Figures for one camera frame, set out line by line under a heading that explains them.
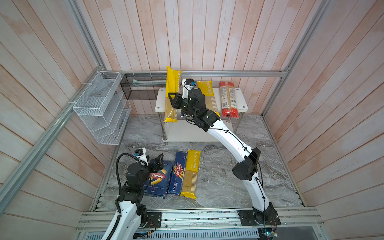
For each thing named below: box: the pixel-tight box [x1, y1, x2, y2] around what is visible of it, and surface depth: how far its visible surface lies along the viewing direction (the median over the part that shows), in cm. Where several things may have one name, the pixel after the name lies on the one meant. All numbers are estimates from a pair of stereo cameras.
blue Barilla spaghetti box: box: [167, 151, 187, 196], surface depth 87 cm
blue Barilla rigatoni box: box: [143, 161, 174, 199], surface depth 81 cm
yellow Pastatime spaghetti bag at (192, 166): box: [180, 149, 201, 199], surface depth 88 cm
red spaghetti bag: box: [219, 82, 239, 118], surface depth 78 cm
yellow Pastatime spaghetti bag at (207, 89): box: [197, 81, 221, 117], surface depth 82 cm
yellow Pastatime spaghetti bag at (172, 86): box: [164, 66, 182, 123], surface depth 72 cm
